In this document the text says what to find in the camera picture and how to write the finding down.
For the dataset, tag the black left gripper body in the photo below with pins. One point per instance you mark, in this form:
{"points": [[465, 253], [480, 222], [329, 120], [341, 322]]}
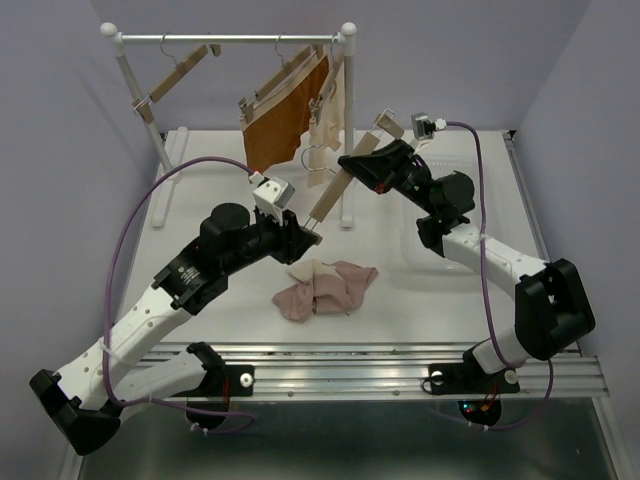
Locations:
{"points": [[274, 238]]}

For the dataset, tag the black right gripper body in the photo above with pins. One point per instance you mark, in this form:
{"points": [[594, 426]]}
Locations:
{"points": [[401, 173]]}

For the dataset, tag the pink underwear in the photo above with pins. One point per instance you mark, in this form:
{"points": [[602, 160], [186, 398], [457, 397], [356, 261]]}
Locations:
{"points": [[321, 289]]}

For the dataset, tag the brown orange underwear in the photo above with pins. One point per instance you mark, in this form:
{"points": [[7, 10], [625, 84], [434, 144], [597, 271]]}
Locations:
{"points": [[273, 127]]}

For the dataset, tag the beige clip hanger brown underwear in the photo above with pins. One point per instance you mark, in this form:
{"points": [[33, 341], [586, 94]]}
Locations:
{"points": [[281, 77]]}

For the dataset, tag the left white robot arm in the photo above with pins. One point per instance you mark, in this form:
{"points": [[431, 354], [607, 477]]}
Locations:
{"points": [[89, 398]]}

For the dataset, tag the cream yellow underwear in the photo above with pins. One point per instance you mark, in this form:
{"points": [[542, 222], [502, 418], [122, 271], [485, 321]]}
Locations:
{"points": [[325, 135]]}

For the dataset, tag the beige clip hanger cream underwear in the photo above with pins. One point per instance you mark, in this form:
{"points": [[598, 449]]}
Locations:
{"points": [[335, 64]]}

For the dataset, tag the empty beige clip hanger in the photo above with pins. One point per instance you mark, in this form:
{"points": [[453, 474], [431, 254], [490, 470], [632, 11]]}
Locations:
{"points": [[142, 106]]}

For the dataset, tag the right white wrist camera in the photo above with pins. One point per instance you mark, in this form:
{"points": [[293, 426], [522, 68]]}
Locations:
{"points": [[424, 129]]}

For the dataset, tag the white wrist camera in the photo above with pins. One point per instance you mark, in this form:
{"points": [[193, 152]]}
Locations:
{"points": [[424, 129], [271, 195]]}

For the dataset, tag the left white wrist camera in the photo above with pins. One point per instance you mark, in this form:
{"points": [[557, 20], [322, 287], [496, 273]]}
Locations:
{"points": [[271, 195]]}

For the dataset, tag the aluminium mounting rail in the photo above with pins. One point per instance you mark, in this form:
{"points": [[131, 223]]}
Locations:
{"points": [[381, 371]]}

